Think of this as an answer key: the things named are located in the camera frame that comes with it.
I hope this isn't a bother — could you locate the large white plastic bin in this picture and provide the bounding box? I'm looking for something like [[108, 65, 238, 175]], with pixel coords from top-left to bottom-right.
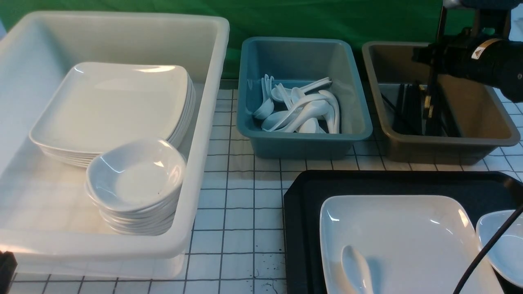
[[1, 11, 230, 279]]

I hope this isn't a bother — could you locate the white square rice plate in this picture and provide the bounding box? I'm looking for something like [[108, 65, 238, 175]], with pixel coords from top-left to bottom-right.
[[320, 195, 480, 294]]

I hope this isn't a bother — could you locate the pile of white spoons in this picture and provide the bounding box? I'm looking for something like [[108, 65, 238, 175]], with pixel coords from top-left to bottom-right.
[[252, 75, 341, 134]]

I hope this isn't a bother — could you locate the black serving tray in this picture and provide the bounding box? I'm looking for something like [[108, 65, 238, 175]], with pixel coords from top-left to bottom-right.
[[283, 170, 523, 294]]

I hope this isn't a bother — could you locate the brown plastic bin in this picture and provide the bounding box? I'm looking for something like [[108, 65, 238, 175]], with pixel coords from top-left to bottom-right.
[[361, 41, 521, 165]]

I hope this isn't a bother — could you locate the green cloth backdrop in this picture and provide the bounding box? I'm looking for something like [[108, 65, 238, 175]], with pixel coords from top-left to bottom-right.
[[0, 0, 442, 78]]

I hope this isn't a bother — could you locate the bundle of black chopsticks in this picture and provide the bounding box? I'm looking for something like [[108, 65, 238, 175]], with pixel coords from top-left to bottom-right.
[[379, 80, 463, 138]]

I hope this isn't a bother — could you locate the stack of white bowls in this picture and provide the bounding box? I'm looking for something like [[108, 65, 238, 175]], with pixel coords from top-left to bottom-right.
[[85, 139, 186, 236]]

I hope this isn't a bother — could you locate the teal plastic bin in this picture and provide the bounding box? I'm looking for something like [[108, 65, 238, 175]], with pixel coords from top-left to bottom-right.
[[237, 37, 373, 160]]

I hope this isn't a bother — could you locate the stack of white square plates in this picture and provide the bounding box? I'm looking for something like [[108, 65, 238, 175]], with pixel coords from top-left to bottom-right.
[[29, 62, 196, 167]]

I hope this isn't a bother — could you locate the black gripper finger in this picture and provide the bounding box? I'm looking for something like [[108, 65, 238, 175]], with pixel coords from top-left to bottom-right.
[[0, 251, 18, 294]]

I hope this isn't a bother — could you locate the white soup spoon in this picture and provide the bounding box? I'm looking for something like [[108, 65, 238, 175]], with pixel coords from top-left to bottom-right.
[[341, 245, 374, 294]]

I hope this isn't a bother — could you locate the white small bowl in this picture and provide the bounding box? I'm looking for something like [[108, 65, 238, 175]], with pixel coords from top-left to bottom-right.
[[476, 210, 523, 288]]

